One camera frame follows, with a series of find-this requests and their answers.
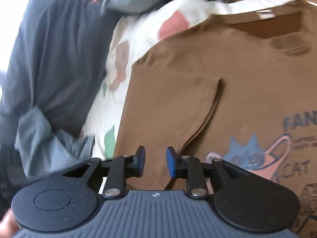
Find person left hand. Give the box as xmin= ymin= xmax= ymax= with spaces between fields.
xmin=0 ymin=209 xmax=19 ymax=238

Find grey-blue garment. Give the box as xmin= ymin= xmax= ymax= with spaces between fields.
xmin=14 ymin=106 xmax=95 ymax=179

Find cream bear print blanket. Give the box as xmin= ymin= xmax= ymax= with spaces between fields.
xmin=81 ymin=0 xmax=317 ymax=160

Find dark grey pillow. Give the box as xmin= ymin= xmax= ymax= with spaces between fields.
xmin=1 ymin=0 xmax=121 ymax=147

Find brown t-shirt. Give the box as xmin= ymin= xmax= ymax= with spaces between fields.
xmin=115 ymin=0 xmax=316 ymax=237

